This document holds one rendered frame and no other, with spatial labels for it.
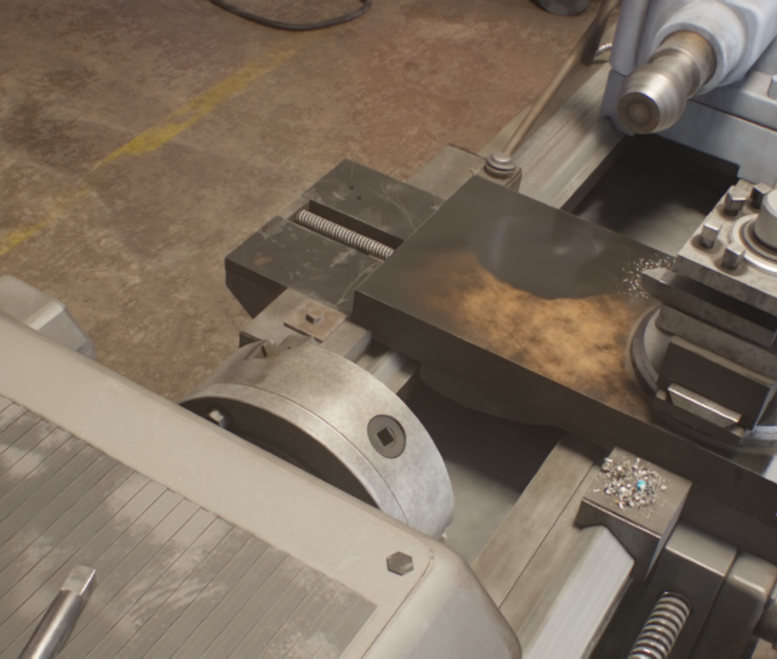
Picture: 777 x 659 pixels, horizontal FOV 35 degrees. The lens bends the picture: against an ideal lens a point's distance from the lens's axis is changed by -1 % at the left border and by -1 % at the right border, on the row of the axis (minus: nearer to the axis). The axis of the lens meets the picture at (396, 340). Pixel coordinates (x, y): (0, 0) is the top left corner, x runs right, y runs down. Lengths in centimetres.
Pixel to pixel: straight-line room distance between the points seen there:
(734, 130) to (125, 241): 163
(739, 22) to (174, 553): 133
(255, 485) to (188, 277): 227
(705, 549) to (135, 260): 189
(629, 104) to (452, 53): 239
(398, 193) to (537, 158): 30
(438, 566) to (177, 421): 19
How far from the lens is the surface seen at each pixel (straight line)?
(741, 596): 149
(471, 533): 153
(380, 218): 173
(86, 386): 80
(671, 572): 150
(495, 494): 158
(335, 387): 97
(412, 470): 98
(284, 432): 95
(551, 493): 144
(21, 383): 80
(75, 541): 71
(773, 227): 133
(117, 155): 341
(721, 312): 134
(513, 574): 136
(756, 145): 202
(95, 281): 299
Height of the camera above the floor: 189
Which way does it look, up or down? 42 degrees down
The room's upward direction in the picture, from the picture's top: 8 degrees clockwise
